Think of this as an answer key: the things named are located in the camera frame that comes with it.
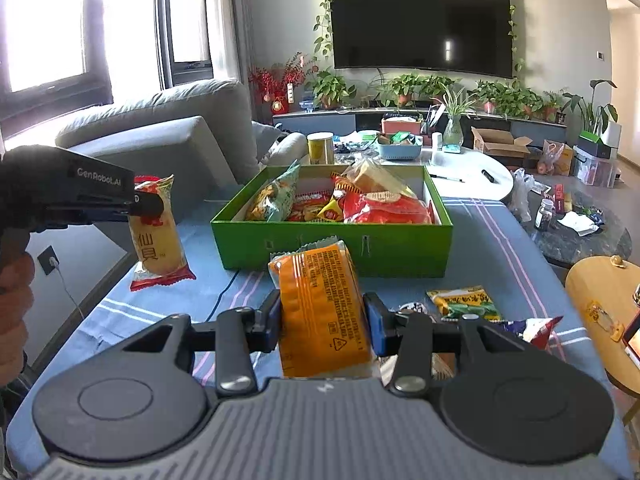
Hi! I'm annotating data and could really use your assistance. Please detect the yellow rice cracker packet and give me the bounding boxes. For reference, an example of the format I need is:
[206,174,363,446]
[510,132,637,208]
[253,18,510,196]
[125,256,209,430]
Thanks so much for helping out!
[128,176,196,292]

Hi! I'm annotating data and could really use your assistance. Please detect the orange snack packet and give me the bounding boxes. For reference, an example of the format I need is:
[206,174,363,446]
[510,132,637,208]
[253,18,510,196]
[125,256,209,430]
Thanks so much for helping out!
[269,236,378,378]

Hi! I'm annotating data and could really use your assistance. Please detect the person left hand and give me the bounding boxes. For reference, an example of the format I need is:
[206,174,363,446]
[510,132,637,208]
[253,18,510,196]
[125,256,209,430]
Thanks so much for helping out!
[0,252,35,387]

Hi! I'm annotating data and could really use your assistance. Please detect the green yellow snack packet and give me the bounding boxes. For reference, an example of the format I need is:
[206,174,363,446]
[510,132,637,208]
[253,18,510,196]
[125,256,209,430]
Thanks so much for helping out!
[426,286,503,322]

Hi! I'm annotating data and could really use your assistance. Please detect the grey sofa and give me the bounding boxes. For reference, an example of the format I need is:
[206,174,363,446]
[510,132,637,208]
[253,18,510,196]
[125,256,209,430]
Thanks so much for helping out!
[55,79,308,214]

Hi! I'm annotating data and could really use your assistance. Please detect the blue striped tablecloth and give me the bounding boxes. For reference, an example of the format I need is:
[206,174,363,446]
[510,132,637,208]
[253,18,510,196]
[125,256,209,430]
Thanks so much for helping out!
[4,196,637,480]

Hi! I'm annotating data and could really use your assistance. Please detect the green snack box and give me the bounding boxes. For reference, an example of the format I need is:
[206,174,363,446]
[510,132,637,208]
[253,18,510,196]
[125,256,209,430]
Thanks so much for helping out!
[210,164,454,278]

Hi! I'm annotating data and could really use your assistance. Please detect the red white blue snack packet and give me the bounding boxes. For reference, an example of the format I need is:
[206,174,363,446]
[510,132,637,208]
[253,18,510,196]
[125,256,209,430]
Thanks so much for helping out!
[497,316,563,350]

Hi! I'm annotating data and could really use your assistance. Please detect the black pen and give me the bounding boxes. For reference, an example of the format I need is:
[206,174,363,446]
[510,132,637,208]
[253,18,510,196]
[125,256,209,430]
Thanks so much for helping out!
[430,174,465,184]

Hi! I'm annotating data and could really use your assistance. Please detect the red flower decoration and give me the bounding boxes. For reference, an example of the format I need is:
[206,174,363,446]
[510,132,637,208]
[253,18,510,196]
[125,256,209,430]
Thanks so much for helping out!
[248,52,312,116]

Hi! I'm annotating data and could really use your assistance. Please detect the white round coffee table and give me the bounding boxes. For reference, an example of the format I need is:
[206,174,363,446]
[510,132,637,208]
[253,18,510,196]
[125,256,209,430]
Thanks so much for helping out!
[420,148,513,200]

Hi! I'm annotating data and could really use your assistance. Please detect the dark round side table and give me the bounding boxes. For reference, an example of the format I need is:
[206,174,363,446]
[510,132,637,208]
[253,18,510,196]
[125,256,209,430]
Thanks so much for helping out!
[522,185,632,269]

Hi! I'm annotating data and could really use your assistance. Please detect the yellow tin can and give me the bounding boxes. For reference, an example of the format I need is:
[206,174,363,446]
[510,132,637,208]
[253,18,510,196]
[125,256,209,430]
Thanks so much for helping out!
[307,132,334,165]

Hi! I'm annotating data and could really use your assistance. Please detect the blue plastic basket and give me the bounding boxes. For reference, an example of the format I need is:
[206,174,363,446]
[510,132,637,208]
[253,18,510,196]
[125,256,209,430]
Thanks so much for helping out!
[376,140,422,162]

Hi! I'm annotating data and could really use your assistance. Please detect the wooden side table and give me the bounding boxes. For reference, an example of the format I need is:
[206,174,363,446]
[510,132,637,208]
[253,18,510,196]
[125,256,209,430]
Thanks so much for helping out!
[565,256,639,425]

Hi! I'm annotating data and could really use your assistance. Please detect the cardboard box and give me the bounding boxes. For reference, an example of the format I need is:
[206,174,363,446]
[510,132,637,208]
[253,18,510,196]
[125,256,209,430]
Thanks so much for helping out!
[471,127,533,158]

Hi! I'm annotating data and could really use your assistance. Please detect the grey tv cabinet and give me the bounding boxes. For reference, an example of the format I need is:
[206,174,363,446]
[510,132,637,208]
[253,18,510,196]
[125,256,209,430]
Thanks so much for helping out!
[272,106,572,148]

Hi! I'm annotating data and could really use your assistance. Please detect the red cased phone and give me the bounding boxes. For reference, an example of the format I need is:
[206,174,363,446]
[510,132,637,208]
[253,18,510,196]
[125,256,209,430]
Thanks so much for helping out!
[623,313,640,368]

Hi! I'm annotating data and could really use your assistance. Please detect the glass vase with plant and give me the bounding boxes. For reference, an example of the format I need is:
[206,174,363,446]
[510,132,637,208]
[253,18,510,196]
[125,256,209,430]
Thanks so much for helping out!
[438,88,475,153]

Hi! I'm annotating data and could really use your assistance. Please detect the wall mounted black television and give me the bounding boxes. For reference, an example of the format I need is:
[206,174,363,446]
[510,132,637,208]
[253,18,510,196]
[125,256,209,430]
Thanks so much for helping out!
[330,0,513,78]

